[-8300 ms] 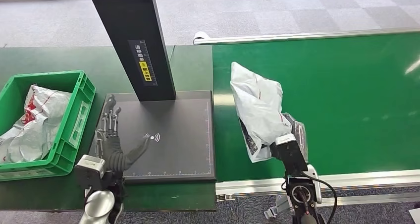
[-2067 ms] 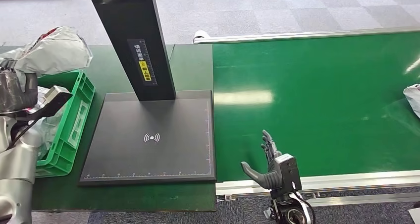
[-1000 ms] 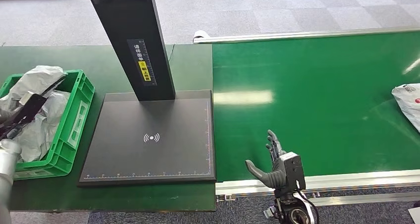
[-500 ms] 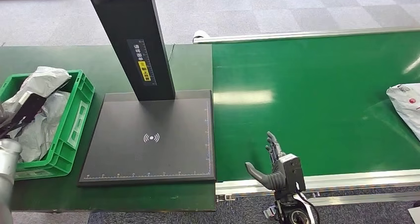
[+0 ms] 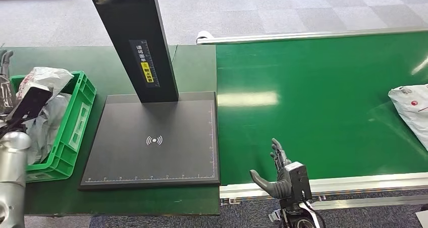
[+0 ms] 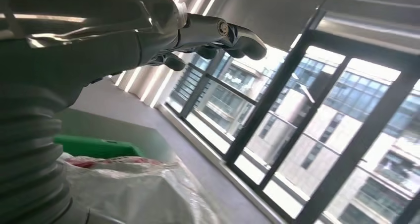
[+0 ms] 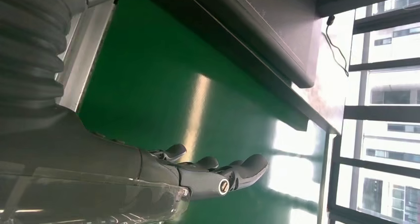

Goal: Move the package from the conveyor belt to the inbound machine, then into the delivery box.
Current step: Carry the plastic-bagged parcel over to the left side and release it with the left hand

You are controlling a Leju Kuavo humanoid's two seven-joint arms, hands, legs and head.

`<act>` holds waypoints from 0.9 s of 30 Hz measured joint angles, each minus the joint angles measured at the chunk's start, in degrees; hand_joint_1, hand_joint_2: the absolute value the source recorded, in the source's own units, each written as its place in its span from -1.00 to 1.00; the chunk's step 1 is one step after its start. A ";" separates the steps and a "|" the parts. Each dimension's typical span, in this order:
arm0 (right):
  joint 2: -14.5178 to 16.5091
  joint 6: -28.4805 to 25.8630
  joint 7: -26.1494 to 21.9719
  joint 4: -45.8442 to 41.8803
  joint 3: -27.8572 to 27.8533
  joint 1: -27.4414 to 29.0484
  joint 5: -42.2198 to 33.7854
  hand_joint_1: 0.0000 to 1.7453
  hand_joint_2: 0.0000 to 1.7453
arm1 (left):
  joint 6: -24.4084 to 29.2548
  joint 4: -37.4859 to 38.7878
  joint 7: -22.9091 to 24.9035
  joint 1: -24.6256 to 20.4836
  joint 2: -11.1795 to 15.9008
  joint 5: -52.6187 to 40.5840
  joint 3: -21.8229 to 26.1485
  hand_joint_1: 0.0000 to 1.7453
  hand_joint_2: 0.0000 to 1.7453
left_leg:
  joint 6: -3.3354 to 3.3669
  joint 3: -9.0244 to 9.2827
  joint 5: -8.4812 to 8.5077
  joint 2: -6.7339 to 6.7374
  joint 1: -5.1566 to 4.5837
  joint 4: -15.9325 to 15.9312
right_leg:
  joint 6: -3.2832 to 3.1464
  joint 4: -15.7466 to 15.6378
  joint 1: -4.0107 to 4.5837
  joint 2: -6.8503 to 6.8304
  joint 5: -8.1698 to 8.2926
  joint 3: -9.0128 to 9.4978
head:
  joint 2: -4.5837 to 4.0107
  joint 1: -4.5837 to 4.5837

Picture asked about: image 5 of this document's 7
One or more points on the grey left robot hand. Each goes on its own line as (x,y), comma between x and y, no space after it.
(6,92)

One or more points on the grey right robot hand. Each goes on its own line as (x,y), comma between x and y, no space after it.
(277,186)

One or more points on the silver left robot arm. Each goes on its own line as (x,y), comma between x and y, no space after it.
(13,159)

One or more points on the crumpled white package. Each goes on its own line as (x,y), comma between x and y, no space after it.
(50,126)

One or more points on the green conveyor belt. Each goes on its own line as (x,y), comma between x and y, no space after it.
(317,103)

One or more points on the white package with red dot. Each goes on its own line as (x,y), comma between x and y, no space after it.
(414,113)

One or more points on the white conveyor roller end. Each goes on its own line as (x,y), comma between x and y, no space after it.
(203,35)

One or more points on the green plastic crate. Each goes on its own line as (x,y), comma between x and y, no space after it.
(80,119)

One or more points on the black scanner column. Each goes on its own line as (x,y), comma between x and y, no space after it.
(130,19)

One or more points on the white paper sheet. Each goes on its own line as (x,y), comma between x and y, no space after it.
(423,220)

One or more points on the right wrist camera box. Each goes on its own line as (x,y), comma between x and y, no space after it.
(297,181)

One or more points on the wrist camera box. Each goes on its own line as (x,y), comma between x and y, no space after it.
(30,103)
(297,181)

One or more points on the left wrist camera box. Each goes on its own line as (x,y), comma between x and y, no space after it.
(30,103)

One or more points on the aluminium conveyor side rail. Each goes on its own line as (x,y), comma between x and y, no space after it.
(351,184)

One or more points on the black scanner base plate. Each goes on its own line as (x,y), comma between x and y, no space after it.
(150,159)

